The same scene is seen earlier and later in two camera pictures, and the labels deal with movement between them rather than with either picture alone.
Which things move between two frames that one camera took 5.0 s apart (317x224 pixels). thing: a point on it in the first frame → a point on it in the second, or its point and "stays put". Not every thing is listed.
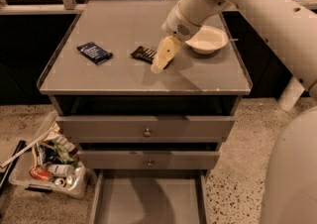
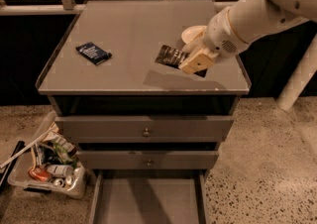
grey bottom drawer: [151, 196] stays put
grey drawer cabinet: [150, 138] stays put
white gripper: [175, 24] → [220, 38]
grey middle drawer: [148, 160] stays put
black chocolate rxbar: [144, 54] → [173, 56]
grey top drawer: [145, 129] stays put
